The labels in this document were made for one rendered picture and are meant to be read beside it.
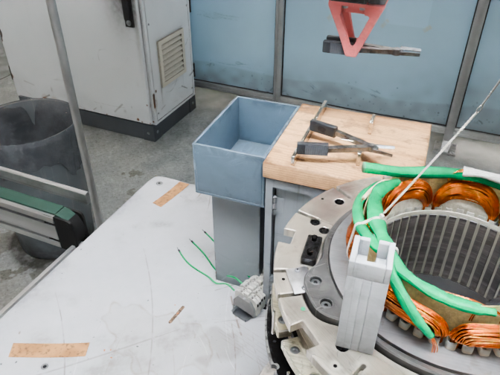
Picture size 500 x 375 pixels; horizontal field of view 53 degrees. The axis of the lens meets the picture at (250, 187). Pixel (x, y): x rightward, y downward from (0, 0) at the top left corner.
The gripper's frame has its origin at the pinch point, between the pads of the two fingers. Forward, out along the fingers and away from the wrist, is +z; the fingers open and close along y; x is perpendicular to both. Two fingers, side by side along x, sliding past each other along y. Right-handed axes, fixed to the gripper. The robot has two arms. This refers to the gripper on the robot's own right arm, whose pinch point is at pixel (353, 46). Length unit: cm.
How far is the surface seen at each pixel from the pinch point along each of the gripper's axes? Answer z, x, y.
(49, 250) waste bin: 115, -115, -47
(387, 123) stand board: 11.8, 6.2, -3.1
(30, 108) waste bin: 68, -133, -74
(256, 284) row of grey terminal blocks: 36.5, -8.4, 12.1
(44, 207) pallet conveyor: 43, -60, 1
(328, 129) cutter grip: 9.6, -0.9, 6.3
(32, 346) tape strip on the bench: 41, -37, 32
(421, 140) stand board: 11.7, 11.4, 0.5
